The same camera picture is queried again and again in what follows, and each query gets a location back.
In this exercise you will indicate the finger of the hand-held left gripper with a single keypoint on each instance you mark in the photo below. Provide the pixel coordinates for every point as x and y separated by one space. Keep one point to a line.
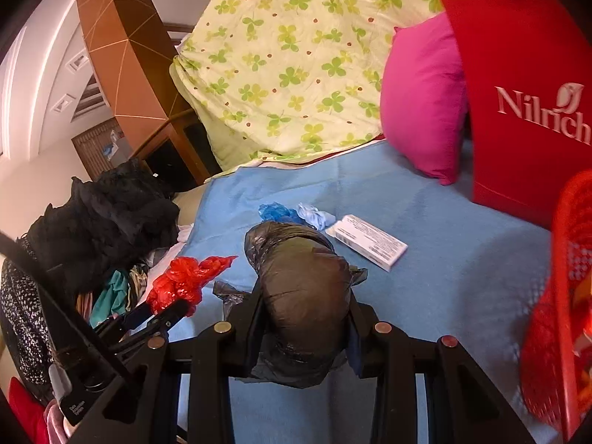
159 315
122 338

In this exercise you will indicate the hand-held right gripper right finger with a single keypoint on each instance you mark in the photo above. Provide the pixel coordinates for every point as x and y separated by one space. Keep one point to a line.
355 354

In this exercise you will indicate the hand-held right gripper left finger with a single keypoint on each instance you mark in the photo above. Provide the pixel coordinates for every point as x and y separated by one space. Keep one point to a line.
252 347

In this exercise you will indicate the red plastic bag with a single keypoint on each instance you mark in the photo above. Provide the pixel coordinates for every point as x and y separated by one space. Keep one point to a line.
175 283

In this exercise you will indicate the black plastic bag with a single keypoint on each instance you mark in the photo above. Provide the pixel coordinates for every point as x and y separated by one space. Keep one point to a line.
300 286

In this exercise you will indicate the white cardboard box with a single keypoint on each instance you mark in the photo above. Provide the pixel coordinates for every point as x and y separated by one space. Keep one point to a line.
367 243

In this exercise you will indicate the blue plastic bag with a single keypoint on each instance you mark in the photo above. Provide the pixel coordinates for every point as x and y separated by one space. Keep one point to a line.
277 213

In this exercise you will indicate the light blue face mask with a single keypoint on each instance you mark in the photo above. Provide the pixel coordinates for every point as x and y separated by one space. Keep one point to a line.
317 216

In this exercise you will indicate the red plastic mesh basket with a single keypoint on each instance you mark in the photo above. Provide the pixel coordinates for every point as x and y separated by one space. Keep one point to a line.
550 333

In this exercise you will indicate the striped cloth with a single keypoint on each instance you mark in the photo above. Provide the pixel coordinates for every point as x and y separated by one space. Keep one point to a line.
136 282

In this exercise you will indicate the teal cloth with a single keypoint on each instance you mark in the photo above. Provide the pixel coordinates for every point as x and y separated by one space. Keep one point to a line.
111 298

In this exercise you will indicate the red cloth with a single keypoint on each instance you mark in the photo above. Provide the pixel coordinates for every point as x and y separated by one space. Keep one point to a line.
27 411

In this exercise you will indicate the black white-dotted cloth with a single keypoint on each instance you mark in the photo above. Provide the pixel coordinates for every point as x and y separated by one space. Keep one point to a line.
23 314

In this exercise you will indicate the black fluffy cloth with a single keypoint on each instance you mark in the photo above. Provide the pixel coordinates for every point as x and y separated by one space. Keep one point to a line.
106 222

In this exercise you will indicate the dark wooden cabinet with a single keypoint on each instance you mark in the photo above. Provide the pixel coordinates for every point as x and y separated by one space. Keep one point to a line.
175 152

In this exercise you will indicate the wooden lattice panel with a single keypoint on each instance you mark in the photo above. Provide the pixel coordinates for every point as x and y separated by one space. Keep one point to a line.
95 141

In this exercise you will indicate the pink pillow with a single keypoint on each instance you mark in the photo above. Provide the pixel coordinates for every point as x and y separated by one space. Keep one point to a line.
423 101

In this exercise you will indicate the brown wooden cabinet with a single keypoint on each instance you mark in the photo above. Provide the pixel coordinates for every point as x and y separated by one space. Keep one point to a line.
125 41

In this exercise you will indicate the green clover print quilt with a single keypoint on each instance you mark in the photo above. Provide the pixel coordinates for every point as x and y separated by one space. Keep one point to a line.
286 55

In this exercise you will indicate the red paper gift bag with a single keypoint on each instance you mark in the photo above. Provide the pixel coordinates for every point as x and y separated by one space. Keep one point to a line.
522 55

